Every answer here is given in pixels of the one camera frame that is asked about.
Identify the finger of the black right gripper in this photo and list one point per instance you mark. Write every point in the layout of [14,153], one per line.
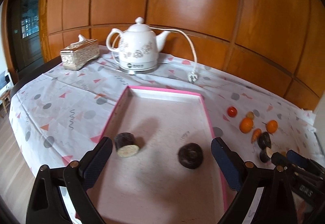
[302,160]
[279,160]

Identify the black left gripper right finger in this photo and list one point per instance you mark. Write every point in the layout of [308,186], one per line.
[276,204]

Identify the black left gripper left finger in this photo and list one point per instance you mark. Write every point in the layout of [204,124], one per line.
[46,204]

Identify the large dark vegetable top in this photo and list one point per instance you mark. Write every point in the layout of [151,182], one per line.
[264,141]

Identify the orange mandarin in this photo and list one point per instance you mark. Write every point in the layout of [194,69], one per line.
[246,125]
[271,126]

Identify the dark round vegetable end piece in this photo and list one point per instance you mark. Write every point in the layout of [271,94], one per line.
[190,156]

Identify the dark cylinder vegetable piece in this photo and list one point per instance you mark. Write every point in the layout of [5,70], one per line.
[125,144]

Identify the dark cut vegetable stump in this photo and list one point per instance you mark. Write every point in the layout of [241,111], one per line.
[265,155]

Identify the orange carrot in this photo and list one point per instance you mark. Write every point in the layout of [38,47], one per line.
[255,135]

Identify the small brown longan fruit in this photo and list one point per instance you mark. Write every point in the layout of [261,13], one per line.
[250,115]

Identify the red cherry tomato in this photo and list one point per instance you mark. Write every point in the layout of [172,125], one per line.
[232,111]

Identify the white patterned tablecloth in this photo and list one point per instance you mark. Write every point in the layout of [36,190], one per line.
[62,114]

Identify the small wooden stool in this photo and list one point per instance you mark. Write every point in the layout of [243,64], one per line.
[6,100]

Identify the pink shallow tray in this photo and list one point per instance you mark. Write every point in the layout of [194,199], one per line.
[152,186]

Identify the ornate silver tissue box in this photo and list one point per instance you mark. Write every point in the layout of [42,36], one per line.
[77,54]

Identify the white ceramic electric kettle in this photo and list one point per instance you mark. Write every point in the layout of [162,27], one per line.
[138,47]

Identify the wooden wall cabinet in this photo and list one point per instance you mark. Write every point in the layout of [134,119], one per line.
[275,44]

